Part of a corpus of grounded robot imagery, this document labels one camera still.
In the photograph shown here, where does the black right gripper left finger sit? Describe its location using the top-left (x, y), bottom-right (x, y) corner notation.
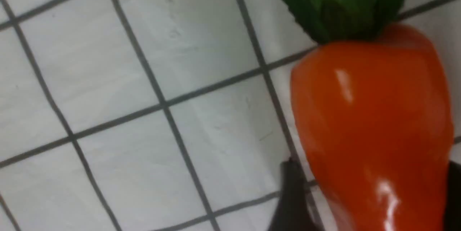
top-left (268, 159), bottom-right (320, 231)

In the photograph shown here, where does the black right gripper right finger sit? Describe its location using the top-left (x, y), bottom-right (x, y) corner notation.
top-left (443, 161), bottom-right (461, 231)

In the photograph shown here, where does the orange carrot with leaves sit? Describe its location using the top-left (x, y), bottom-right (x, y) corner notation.
top-left (282, 0), bottom-right (459, 231)

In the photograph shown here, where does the white grid tablecloth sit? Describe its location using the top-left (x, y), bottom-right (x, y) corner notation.
top-left (0, 0), bottom-right (461, 231)

